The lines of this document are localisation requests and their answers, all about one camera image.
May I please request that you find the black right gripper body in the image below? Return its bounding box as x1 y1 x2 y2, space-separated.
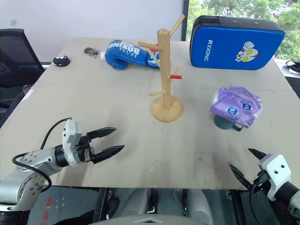
251 170 270 191

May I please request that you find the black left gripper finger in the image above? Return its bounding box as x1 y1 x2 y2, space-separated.
86 127 117 142
93 144 125 164

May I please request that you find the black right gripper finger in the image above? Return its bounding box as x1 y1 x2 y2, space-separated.
248 148 267 161
229 164 254 190

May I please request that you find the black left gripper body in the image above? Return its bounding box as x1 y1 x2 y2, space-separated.
75 133 97 165

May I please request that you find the dark green mug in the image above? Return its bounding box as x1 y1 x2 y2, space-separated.
213 114 244 132

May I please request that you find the wooden mug tree stand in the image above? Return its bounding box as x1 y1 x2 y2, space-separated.
137 14 186 123

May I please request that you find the grey rounded robot leg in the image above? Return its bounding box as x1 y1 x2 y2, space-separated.
124 188 154 214
185 188 214 225

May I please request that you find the purple tissue pack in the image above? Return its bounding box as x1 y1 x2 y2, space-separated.
209 86 263 128

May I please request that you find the grey robot torso cover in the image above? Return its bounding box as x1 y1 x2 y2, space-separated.
92 212 195 225

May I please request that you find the large blue boxing glove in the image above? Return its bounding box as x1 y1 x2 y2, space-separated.
104 39 151 71

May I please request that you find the white side desk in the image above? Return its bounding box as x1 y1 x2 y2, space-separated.
273 58 300 100

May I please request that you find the dark key bunch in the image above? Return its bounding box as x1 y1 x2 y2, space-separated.
83 47 100 59

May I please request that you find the black round pouch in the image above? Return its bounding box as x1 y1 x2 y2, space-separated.
52 55 71 67

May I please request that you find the blue RXIONG kick pad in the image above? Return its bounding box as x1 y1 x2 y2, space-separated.
189 15 286 71

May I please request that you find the black office chair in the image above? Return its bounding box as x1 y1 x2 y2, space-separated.
0 28 46 118

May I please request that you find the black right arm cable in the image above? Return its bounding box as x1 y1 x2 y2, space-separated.
248 180 260 225

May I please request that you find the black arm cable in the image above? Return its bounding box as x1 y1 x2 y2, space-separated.
12 116 75 193
248 180 260 225

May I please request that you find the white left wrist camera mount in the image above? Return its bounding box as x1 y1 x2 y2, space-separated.
61 119 83 167

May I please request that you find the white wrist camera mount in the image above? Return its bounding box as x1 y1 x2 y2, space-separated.
257 153 293 202
61 119 83 167

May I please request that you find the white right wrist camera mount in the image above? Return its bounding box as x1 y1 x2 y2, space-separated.
257 153 293 202

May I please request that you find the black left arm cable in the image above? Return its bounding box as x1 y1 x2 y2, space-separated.
12 116 75 193

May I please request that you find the black cable bundle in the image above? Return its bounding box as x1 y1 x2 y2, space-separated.
285 60 300 75

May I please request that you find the dark window frame post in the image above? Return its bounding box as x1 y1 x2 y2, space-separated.
181 0 190 42

